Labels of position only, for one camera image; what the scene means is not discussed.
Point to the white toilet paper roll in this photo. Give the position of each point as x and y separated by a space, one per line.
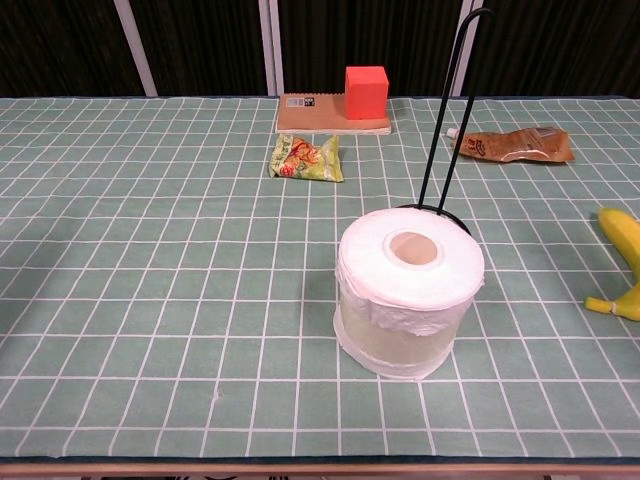
400 300

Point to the black wire roll holder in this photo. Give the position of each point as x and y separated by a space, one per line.
431 207

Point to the green gridded cutting mat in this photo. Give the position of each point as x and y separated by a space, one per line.
175 300

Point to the green snack bag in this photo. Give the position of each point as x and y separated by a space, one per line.
302 160

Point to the brown cardboard box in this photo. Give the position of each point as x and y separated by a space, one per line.
310 117

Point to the orange-red foam cube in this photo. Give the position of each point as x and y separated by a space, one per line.
366 95

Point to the black partition panel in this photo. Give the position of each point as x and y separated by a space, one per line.
200 45
360 30
575 45
55 45

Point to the brown sauce pouch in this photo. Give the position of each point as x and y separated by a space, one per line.
530 145

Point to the yellow banana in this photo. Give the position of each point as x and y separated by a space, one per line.
622 240

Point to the white partition post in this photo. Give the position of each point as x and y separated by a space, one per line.
470 60
136 47
270 47

